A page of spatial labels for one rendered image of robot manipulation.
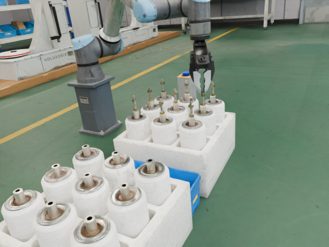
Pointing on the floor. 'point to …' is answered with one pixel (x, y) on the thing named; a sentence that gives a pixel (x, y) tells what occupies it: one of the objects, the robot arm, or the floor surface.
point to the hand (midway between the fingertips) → (202, 90)
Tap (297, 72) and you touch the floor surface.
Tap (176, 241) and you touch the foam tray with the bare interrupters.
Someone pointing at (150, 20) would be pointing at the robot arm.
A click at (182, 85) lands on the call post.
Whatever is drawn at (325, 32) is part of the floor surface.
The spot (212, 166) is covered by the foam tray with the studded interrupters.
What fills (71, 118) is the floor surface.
